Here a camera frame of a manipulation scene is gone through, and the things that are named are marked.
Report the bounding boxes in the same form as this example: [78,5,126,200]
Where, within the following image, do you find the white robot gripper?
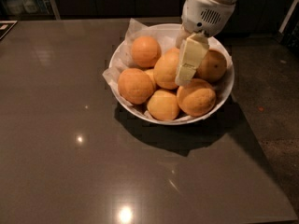
[175,0,235,86]

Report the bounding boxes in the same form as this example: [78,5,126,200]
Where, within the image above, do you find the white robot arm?
[175,0,237,86]

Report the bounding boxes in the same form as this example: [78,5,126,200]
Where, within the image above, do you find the orange at bowl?
[147,89,180,121]
[196,49,227,83]
[153,51,179,90]
[118,68,154,105]
[177,78,217,117]
[131,35,162,68]

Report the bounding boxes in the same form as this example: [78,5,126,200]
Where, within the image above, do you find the orange at bowl centre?
[153,51,179,90]

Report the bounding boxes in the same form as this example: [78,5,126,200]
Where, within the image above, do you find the white ceramic bowl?
[108,22,235,126]

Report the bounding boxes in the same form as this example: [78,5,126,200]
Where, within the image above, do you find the orange at bowl back left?
[131,35,162,68]

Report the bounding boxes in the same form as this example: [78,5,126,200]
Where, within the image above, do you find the orange at bowl front right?
[177,78,217,117]

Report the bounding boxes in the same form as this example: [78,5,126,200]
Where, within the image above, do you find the white paper bowl liner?
[102,18,234,123]

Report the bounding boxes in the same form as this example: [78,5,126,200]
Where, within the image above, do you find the orange at bowl front middle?
[147,89,180,121]

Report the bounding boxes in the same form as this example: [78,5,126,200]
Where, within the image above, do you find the clear plastic containers on shelf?
[0,0,53,16]

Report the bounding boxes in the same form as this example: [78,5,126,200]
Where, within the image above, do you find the dark tray at table edge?
[0,21,17,40]

